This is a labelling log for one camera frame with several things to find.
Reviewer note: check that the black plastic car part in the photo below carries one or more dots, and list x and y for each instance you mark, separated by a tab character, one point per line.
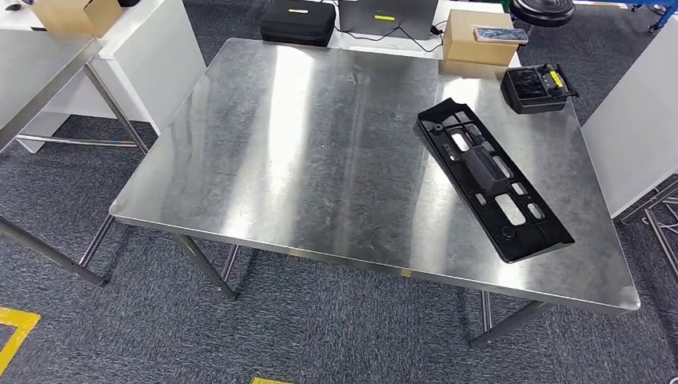
482	169

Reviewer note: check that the stainless steel workbench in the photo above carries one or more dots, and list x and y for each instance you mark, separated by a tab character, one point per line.
318	159

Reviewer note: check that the grey laptop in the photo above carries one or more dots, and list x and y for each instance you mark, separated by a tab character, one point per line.
371	26

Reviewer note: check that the black zip case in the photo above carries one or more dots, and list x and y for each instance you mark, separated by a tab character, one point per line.
296	26

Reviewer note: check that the yellow floor tape square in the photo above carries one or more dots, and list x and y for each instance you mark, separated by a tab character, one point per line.
271	381

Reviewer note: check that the black remote controller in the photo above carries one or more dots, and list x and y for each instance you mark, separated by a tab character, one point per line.
529	93

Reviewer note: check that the smartphone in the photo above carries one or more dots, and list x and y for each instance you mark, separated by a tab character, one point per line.
500	35

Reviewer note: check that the black round stool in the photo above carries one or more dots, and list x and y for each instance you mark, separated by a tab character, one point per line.
543	10

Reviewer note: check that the open brown cardboard box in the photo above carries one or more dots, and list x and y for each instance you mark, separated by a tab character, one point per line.
74	18

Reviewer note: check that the blue steel cart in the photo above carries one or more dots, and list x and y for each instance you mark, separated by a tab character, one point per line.
665	18

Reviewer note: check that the small black mouse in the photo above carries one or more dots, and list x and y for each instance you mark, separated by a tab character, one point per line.
13	6

